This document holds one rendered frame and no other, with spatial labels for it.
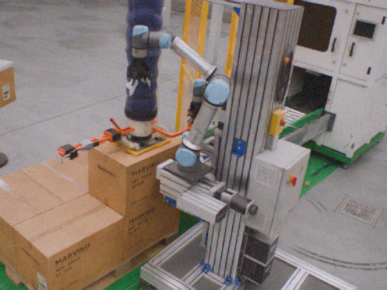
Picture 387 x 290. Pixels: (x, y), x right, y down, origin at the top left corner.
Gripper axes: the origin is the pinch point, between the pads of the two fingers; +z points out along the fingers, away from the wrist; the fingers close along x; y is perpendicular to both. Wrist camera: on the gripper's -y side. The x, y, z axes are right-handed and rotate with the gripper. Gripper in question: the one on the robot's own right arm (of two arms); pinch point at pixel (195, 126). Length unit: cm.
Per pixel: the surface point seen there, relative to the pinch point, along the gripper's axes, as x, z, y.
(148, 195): -6, 46, 38
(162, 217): -6, 73, 21
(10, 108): -340, 109, -38
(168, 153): -6.1, 17.9, 19.9
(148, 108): -16.2, -16.8, 33.2
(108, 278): -10, 106, 71
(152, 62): -17, -48, 32
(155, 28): -16, -69, 32
